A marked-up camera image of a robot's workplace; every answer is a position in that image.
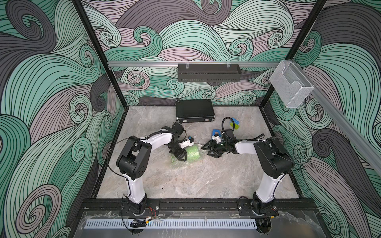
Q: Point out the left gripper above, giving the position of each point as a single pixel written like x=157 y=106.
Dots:
x=179 y=157

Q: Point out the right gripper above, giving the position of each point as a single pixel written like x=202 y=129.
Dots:
x=211 y=143

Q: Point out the clear bubble wrap sheet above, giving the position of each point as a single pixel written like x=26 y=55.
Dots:
x=203 y=154

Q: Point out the green plastic wine glass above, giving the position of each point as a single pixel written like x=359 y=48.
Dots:
x=193 y=155

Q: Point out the blue tape dispenser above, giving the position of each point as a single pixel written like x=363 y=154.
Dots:
x=216 y=131

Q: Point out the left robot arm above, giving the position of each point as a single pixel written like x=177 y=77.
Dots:
x=134 y=157

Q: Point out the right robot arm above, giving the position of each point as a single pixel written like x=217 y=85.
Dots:
x=273 y=157

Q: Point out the green toy brick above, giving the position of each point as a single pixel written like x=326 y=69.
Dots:
x=236 y=126

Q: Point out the blue toy brick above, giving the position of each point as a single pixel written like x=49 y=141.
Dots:
x=236 y=121

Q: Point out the black case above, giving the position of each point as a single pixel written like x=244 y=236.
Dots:
x=194 y=111

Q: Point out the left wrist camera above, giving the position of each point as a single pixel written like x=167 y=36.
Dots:
x=189 y=141

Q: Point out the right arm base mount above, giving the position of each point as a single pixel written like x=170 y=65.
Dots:
x=255 y=208

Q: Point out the black wall shelf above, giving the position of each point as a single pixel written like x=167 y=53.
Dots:
x=216 y=73

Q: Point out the aluminium wall rail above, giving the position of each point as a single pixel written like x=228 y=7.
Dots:
x=139 y=63

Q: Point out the clear plastic wall bin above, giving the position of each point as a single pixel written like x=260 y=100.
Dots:
x=291 y=83

